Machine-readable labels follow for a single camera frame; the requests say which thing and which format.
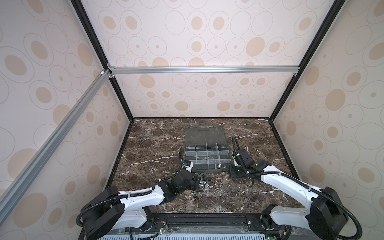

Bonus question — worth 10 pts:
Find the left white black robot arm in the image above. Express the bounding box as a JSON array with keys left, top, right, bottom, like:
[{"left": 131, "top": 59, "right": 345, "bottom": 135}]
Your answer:
[{"left": 76, "top": 148, "right": 200, "bottom": 240}]

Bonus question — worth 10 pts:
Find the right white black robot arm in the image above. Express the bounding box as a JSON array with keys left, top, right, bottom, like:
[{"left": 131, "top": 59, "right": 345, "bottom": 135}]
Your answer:
[{"left": 232, "top": 136, "right": 363, "bottom": 240}]

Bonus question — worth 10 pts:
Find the pile of screws and nuts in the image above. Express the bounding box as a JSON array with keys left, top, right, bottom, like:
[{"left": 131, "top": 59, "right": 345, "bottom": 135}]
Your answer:
[{"left": 192, "top": 176, "right": 229, "bottom": 200}]

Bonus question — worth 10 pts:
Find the clear plastic compartment organizer box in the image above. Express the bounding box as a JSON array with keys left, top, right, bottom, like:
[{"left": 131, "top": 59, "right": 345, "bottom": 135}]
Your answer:
[{"left": 185, "top": 126, "right": 232, "bottom": 174}]

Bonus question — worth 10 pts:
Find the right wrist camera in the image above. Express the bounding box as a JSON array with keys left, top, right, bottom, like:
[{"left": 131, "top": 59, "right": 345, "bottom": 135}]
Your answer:
[{"left": 234, "top": 149, "right": 255, "bottom": 170}]

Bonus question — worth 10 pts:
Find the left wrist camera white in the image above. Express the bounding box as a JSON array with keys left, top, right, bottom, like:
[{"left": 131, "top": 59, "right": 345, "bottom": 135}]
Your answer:
[{"left": 182, "top": 161, "right": 194, "bottom": 173}]

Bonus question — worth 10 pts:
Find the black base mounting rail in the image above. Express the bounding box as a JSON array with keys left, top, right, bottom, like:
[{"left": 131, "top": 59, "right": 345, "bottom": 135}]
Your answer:
[{"left": 77, "top": 212, "right": 301, "bottom": 240}]

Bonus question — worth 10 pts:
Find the horizontal aluminium frame bar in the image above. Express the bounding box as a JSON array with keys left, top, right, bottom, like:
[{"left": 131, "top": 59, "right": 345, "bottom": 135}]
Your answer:
[{"left": 111, "top": 66, "right": 300, "bottom": 75}]

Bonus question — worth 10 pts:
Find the left diagonal aluminium frame bar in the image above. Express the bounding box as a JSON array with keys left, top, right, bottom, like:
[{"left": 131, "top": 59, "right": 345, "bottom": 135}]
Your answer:
[{"left": 1, "top": 70, "right": 112, "bottom": 224}]

